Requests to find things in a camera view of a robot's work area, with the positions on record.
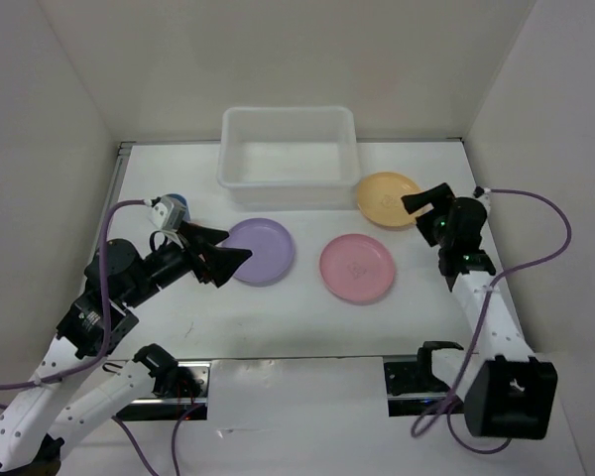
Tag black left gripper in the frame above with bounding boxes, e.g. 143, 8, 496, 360
126, 218, 254, 306

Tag yellow plate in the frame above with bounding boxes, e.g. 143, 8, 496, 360
356, 172, 420, 228

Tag purple plate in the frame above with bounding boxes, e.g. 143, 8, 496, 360
222, 218, 296, 287

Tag pink plate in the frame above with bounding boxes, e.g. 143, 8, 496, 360
318, 234, 396, 304

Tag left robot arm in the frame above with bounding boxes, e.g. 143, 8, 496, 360
0, 223, 253, 475

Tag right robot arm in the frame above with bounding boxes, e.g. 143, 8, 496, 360
402, 183, 558, 442

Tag clear plastic bin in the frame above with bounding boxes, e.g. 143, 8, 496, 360
217, 106, 362, 210

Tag blue cup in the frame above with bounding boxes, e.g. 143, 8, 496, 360
168, 193, 191, 222

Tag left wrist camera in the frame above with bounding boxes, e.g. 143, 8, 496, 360
149, 195, 187, 232

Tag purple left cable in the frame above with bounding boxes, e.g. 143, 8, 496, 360
0, 197, 155, 411

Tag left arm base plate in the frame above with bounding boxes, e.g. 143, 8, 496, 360
116, 361, 211, 422

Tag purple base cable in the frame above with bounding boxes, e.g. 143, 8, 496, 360
112, 401, 207, 476

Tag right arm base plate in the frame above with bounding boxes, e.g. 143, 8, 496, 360
383, 356, 448, 417

